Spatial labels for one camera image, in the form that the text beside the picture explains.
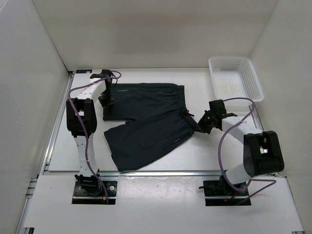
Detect dark navy sport shorts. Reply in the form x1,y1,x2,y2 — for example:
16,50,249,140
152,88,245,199
103,83,197,171

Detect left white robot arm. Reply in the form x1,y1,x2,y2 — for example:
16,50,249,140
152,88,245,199
66,74,115,195

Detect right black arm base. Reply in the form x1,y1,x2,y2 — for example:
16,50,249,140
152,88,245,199
199,180,252,207

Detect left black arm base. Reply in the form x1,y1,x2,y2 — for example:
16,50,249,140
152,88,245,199
72,175,117,205

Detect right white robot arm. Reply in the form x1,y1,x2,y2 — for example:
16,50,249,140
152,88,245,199
198,110,285,195

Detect small dark label sticker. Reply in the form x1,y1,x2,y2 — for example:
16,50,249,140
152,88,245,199
75,69,93,74

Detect white perforated plastic basket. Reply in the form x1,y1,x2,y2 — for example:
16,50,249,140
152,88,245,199
208,56,264,108

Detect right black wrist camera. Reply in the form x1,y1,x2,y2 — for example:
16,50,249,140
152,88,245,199
209,99,227,116

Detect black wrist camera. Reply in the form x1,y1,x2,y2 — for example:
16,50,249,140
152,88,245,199
209,99,227,116
90,69,114,79

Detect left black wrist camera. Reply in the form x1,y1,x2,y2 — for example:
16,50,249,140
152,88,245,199
90,69,114,79

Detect front aluminium rail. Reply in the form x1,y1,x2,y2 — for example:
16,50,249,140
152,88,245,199
41,170,276,178

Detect left aluminium frame rail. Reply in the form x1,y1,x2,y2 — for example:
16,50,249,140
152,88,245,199
15,71,76,234

